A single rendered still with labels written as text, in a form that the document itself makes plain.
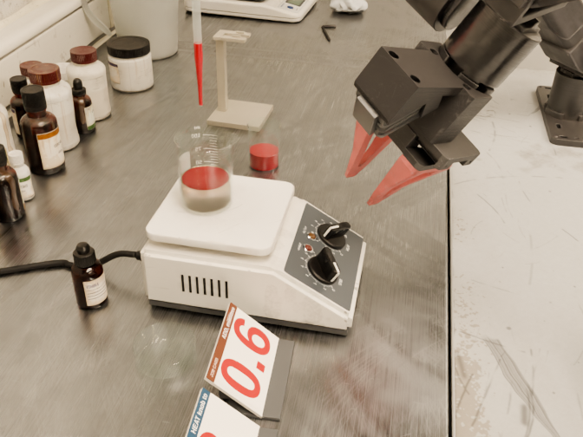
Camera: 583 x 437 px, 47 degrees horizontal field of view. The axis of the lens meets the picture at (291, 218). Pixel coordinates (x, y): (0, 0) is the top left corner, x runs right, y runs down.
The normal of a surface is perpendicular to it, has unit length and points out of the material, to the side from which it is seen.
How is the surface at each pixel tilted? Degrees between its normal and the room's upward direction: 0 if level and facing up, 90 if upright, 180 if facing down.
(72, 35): 90
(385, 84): 74
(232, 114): 0
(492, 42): 84
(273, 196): 0
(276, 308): 90
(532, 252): 0
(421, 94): 115
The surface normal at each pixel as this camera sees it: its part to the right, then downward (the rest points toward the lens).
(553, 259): 0.03, -0.83
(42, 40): 0.98, 0.13
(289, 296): -0.19, 0.55
